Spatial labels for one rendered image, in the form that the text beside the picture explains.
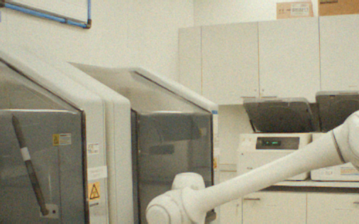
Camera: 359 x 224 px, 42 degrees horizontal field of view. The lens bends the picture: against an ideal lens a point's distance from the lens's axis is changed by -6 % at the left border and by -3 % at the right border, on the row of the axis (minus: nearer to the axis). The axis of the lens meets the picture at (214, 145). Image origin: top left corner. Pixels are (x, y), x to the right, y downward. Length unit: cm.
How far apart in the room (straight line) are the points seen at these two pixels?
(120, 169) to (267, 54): 282
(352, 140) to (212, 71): 319
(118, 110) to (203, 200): 36
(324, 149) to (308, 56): 271
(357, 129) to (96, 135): 66
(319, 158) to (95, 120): 60
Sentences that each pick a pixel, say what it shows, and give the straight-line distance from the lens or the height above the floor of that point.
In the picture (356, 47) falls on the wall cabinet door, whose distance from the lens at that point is 396.
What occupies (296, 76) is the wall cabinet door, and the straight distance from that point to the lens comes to 400.
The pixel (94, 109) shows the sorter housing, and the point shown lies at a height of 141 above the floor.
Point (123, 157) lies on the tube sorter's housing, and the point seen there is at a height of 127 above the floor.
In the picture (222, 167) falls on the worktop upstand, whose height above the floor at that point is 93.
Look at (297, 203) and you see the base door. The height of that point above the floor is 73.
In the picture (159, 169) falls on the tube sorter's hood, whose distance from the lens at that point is 159.
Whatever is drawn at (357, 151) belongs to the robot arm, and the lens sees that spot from 110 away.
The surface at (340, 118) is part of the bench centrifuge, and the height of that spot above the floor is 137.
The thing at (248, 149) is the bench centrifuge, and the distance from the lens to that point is 382.
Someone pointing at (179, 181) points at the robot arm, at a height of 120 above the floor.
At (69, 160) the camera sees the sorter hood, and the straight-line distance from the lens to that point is 119.
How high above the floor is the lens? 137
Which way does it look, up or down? 3 degrees down
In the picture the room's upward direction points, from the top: 1 degrees counter-clockwise
